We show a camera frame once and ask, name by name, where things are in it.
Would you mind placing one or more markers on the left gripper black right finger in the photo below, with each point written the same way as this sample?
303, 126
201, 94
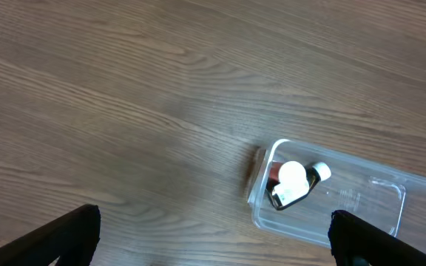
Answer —
355, 242

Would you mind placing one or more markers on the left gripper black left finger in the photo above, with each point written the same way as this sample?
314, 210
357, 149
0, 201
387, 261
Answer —
70, 239

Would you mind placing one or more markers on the clear plastic container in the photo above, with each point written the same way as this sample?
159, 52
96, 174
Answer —
392, 200

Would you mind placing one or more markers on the orange tube white cap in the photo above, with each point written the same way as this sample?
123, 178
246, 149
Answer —
289, 173

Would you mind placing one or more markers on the dark syrup bottle white cap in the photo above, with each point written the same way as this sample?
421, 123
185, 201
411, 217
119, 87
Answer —
283, 196

